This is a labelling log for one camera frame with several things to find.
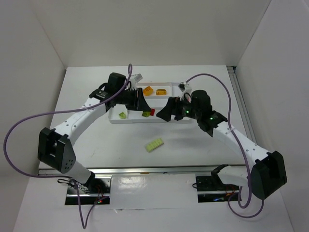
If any red green lego cluster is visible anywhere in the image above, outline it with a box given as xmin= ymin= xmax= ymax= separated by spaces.
xmin=141 ymin=109 xmax=155 ymax=117

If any orange yellow lego piece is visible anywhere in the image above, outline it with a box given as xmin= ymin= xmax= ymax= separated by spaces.
xmin=143 ymin=86 xmax=154 ymax=96

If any small light green lego brick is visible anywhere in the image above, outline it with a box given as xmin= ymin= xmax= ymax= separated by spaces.
xmin=119 ymin=112 xmax=127 ymax=119

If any orange printed lego brick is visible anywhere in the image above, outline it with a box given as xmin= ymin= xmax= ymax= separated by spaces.
xmin=156 ymin=89 xmax=167 ymax=96

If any long light green lego brick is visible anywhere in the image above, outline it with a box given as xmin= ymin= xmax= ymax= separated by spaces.
xmin=145 ymin=138 xmax=164 ymax=152

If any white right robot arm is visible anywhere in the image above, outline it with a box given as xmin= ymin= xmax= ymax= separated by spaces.
xmin=157 ymin=90 xmax=287 ymax=200

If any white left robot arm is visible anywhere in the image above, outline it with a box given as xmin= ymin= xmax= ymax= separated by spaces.
xmin=38 ymin=72 xmax=151 ymax=191

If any white divided sorting tray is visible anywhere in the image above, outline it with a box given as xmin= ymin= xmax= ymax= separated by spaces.
xmin=108 ymin=82 xmax=182 ymax=124

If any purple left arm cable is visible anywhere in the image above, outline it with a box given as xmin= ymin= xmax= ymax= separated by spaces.
xmin=4 ymin=63 xmax=133 ymax=229

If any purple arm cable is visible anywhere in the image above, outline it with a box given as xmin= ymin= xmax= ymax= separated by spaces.
xmin=184 ymin=73 xmax=264 ymax=219
xmin=4 ymin=63 xmax=133 ymax=229

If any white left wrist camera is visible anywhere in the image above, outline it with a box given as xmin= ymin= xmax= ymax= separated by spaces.
xmin=130 ymin=73 xmax=143 ymax=83

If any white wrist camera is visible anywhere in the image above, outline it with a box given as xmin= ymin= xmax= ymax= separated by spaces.
xmin=130 ymin=73 xmax=143 ymax=83
xmin=178 ymin=82 xmax=191 ymax=92

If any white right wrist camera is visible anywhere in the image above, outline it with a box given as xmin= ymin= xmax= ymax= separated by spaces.
xmin=178 ymin=82 xmax=191 ymax=92

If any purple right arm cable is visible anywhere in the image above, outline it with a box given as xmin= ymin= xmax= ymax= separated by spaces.
xmin=184 ymin=73 xmax=264 ymax=219

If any aluminium rail right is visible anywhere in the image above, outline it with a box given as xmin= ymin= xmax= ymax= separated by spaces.
xmin=226 ymin=66 xmax=256 ymax=143

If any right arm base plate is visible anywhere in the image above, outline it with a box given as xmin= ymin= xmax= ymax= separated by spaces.
xmin=192 ymin=176 xmax=239 ymax=203

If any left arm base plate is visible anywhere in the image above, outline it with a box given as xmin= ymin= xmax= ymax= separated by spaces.
xmin=64 ymin=176 xmax=112 ymax=205

